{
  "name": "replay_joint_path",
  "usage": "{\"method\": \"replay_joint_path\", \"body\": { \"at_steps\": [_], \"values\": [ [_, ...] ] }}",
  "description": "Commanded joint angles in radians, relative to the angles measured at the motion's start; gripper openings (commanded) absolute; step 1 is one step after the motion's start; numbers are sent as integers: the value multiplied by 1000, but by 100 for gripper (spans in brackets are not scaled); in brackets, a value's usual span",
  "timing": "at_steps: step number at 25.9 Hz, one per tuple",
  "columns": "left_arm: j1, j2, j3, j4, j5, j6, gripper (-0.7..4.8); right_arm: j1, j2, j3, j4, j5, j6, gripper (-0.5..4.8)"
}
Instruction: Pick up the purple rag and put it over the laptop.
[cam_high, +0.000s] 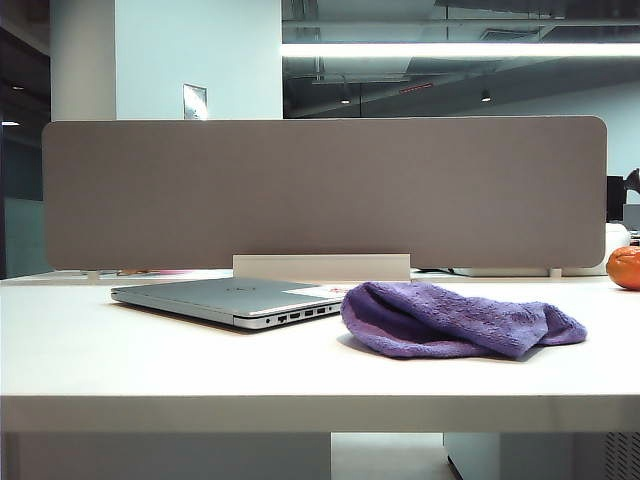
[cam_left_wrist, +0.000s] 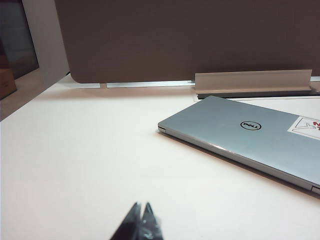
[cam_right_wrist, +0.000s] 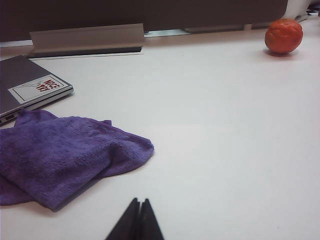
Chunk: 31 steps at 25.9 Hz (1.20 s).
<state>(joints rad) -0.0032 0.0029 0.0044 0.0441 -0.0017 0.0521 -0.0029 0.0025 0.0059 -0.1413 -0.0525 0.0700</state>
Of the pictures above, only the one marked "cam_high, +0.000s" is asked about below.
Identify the purple microfiber rag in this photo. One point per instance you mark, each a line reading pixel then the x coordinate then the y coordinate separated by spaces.
pixel 440 320

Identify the silver closed laptop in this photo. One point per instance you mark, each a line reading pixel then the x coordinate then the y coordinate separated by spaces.
pixel 220 297

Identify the grey fabric desk divider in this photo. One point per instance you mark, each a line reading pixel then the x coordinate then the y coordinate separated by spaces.
pixel 325 195

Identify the white divider clip foot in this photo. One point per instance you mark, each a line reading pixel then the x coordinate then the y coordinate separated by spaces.
pixel 90 277
pixel 553 272

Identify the long ceiling light strip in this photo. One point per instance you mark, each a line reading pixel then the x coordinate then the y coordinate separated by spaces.
pixel 460 49

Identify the black computer monitor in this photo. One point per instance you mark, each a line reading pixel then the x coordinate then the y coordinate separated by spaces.
pixel 622 197

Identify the orange tangerine fruit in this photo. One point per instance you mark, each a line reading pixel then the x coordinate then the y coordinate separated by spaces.
pixel 625 267

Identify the framed wall notice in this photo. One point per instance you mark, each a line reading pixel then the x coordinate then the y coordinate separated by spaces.
pixel 194 101

